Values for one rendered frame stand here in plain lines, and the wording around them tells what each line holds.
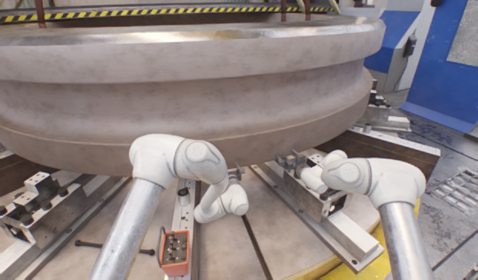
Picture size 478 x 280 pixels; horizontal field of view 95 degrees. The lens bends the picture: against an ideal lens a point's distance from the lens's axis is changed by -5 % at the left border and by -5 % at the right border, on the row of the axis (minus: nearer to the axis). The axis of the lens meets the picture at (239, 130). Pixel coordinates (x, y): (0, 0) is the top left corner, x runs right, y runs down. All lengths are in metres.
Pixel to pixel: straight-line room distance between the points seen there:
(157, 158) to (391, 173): 0.76
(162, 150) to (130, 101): 0.92
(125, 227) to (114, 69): 0.94
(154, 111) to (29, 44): 0.76
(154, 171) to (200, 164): 0.16
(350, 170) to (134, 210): 0.67
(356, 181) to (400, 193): 0.13
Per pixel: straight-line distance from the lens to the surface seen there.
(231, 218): 2.09
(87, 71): 1.55
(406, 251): 0.84
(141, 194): 0.77
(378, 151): 2.84
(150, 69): 1.39
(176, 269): 1.34
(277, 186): 2.32
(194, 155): 0.69
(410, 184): 0.93
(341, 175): 0.83
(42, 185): 2.17
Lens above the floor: 1.89
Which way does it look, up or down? 28 degrees down
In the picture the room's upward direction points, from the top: straight up
